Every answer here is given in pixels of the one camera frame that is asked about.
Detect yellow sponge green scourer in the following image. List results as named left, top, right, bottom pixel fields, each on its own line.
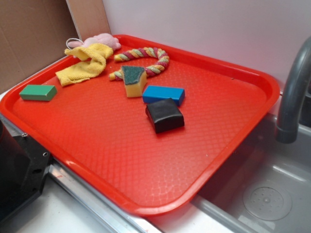
left=121, top=66, right=147, bottom=98

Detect grey plastic sink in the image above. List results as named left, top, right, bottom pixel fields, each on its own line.
left=148, top=114, right=311, bottom=233

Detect red plastic tray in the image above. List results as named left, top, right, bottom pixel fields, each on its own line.
left=0, top=35, right=280, bottom=216

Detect yellow cloth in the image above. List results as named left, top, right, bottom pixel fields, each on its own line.
left=56, top=43, right=113, bottom=87

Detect grey faucet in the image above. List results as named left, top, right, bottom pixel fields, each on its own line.
left=275, top=38, right=311, bottom=144

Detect black rounded block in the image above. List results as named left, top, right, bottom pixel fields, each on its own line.
left=145, top=98, right=185, bottom=133

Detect round sink drain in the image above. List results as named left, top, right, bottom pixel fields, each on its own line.
left=243, top=181, right=292, bottom=221

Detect blue rectangular block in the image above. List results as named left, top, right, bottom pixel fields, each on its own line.
left=142, top=85, right=185, bottom=106

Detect pink plush toy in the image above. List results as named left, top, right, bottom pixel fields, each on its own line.
left=66, top=33, right=121, bottom=51

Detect multicolour twisted rope toy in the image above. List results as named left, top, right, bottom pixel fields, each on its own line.
left=114, top=47, right=170, bottom=77

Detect green rectangular block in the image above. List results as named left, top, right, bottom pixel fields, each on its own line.
left=19, top=85, right=57, bottom=101

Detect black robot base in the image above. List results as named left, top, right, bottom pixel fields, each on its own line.
left=0, top=123, right=52, bottom=223

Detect brown cardboard panel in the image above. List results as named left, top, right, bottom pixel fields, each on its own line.
left=0, top=0, right=78, bottom=93

